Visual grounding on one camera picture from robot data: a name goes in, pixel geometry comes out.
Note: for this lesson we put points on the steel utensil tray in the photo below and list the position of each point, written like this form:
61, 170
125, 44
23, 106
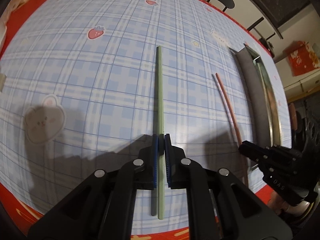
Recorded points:
262, 96

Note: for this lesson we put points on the black metal rack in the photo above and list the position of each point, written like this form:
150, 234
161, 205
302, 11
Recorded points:
263, 28

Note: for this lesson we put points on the pink waste bin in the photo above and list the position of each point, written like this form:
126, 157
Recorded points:
293, 116

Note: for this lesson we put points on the pink chopstick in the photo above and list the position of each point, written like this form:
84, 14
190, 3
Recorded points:
244, 163

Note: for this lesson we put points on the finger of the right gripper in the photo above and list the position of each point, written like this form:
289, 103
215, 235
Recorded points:
254, 152

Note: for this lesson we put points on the blue plaid table mat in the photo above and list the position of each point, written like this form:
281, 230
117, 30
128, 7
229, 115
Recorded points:
79, 90

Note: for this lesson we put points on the green chopstick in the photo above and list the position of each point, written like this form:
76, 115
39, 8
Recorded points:
160, 131

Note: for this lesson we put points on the brown rice cooker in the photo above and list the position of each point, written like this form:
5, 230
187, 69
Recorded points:
267, 45

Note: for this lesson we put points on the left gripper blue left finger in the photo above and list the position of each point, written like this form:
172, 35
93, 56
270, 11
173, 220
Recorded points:
147, 175

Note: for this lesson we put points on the red cloth on refrigerator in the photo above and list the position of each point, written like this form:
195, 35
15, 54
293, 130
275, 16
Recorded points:
302, 58

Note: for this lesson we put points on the person's right hand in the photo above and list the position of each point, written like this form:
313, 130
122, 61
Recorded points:
277, 204

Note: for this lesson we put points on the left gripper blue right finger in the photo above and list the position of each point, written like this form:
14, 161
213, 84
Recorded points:
174, 169

